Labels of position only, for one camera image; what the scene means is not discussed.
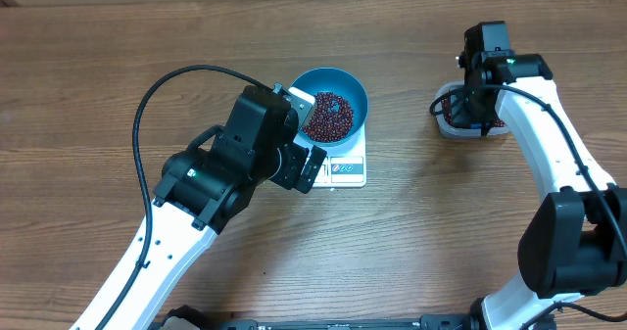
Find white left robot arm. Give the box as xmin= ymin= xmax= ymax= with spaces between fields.
xmin=73 ymin=85 xmax=326 ymax=329

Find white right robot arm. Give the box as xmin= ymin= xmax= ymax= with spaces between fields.
xmin=431 ymin=21 xmax=626 ymax=329

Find white kitchen scale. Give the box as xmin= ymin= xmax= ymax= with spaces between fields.
xmin=295 ymin=126 xmax=367 ymax=189

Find red beans in bowl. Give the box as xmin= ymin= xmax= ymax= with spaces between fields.
xmin=303 ymin=92 xmax=354 ymax=143

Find blue plastic bowl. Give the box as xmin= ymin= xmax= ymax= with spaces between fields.
xmin=292 ymin=68 xmax=369 ymax=143

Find clear plastic bean container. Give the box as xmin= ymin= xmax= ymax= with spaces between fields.
xmin=434 ymin=80 xmax=510 ymax=139

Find red adzuki beans in container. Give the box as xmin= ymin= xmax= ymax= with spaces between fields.
xmin=434 ymin=95 xmax=481 ymax=129

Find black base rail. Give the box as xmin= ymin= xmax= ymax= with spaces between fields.
xmin=148 ymin=306 xmax=480 ymax=330

